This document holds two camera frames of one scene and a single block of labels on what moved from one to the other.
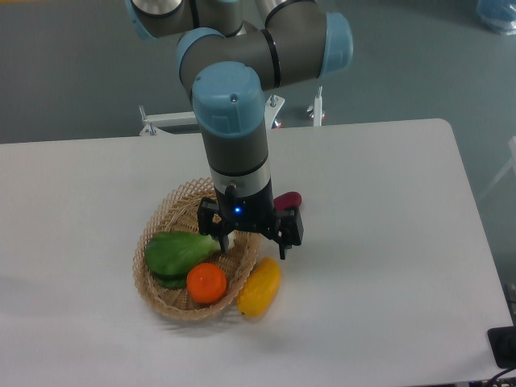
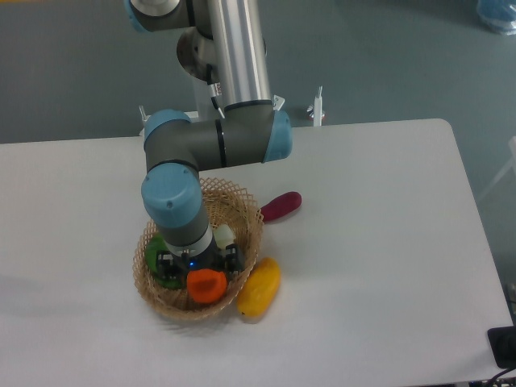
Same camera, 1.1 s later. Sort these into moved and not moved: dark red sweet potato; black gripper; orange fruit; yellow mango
Moved: black gripper
Not moved: orange fruit; dark red sweet potato; yellow mango
